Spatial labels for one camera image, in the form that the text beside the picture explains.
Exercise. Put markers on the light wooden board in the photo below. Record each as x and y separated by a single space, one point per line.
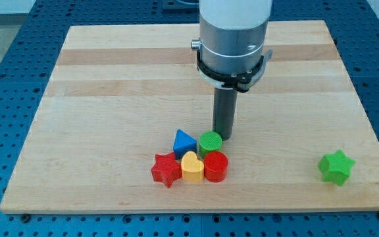
118 94

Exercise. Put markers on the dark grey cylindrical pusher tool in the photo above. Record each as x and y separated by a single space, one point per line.
223 112

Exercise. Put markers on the blue triangle block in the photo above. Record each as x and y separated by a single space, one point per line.
183 143

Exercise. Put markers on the red cylinder block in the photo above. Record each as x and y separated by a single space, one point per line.
216 166

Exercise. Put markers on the green star block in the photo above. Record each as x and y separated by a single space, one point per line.
335 167

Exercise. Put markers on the yellow heart block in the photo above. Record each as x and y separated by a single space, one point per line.
192 167

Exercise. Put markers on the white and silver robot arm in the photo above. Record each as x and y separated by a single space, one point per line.
230 44

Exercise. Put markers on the blue perforated metal table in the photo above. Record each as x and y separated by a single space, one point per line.
29 61

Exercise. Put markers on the green cylinder block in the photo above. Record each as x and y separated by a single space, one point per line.
208 142

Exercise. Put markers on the red star block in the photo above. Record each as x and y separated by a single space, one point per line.
166 169

